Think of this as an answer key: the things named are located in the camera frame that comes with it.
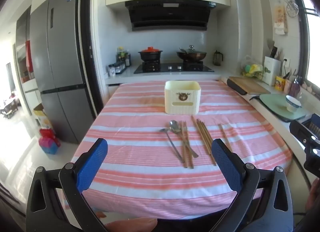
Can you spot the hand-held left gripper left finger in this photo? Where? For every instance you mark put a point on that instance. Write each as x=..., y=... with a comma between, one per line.
x=93, y=159

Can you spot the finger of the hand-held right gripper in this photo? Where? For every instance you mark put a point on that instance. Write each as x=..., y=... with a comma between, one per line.
x=313, y=161
x=300, y=131

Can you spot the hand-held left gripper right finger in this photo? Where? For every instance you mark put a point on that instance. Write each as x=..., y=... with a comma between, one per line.
x=225, y=161

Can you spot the wooden chopstick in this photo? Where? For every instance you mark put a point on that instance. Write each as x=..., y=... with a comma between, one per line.
x=224, y=138
x=203, y=139
x=210, y=144
x=207, y=141
x=184, y=146
x=188, y=146
x=227, y=138
x=200, y=134

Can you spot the small steel spoon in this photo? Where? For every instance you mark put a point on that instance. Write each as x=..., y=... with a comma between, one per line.
x=172, y=144

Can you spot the large steel spoon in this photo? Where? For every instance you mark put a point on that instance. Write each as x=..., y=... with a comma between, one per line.
x=174, y=125

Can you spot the cream plastic utensil holder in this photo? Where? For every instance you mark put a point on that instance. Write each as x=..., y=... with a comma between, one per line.
x=182, y=99

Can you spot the person's right hand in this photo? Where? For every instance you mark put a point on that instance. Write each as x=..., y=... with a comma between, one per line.
x=315, y=194

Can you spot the blue and white bowl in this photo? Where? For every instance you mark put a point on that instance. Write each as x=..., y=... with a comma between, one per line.
x=293, y=104

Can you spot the green tray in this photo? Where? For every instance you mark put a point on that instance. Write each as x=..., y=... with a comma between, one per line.
x=275, y=104

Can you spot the soap dispenser bottle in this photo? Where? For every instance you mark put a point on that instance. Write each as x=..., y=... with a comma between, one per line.
x=295, y=88

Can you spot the red and blue toy house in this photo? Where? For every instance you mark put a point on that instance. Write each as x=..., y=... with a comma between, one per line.
x=49, y=143

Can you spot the yellow box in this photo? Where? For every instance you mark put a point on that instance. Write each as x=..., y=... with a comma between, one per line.
x=280, y=83

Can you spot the pink white striped tablecloth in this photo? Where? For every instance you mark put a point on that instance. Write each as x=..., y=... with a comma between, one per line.
x=150, y=184

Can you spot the cardboard box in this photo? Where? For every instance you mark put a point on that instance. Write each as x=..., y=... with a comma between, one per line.
x=42, y=116

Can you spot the white knife block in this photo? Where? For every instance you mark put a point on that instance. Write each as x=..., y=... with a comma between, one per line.
x=271, y=70

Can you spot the wooden cutting board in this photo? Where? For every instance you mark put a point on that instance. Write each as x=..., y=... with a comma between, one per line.
x=250, y=84

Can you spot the black plastic board rest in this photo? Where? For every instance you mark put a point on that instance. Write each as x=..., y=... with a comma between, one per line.
x=236, y=87

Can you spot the plastic bag of sponges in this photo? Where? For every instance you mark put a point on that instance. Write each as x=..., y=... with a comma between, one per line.
x=252, y=69

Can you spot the white jar with heart print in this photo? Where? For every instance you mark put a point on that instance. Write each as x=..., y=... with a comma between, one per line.
x=111, y=70

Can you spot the dining furniture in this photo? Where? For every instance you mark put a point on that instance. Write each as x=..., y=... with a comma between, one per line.
x=8, y=109

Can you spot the glass french press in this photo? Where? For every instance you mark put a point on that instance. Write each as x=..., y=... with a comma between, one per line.
x=217, y=59

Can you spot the grey refrigerator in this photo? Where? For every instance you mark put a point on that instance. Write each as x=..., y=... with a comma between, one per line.
x=60, y=59

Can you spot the dark sauce bottle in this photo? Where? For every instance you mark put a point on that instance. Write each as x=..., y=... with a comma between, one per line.
x=128, y=59

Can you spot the black gas stove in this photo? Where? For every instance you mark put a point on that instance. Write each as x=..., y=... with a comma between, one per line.
x=172, y=68

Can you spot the sauce bottle with yellow cap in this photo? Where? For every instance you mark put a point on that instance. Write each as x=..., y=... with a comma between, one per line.
x=121, y=55

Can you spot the wok with glass lid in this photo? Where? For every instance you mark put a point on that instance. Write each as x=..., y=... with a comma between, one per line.
x=191, y=55

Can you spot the black pot with red lid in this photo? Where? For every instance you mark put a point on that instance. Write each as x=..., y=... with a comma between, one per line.
x=150, y=54

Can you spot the red hanging cloth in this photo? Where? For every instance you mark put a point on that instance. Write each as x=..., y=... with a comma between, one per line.
x=29, y=56

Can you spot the black range hood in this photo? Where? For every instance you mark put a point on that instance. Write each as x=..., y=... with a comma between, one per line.
x=170, y=15

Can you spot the wall socket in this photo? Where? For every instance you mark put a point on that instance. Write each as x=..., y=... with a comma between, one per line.
x=286, y=61

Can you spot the window frame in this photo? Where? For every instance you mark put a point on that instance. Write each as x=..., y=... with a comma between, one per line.
x=303, y=46

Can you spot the wall calendar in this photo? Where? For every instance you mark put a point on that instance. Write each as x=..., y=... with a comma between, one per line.
x=280, y=16

